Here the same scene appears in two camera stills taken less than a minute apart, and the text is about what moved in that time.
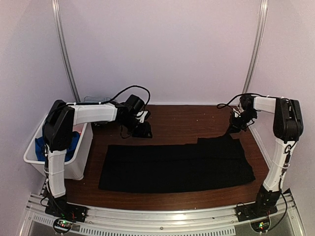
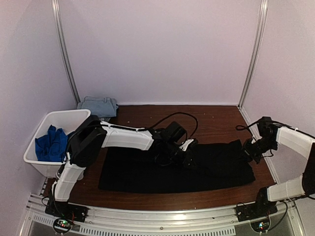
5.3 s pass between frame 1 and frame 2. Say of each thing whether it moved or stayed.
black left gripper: moved
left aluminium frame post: stayed
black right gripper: moved
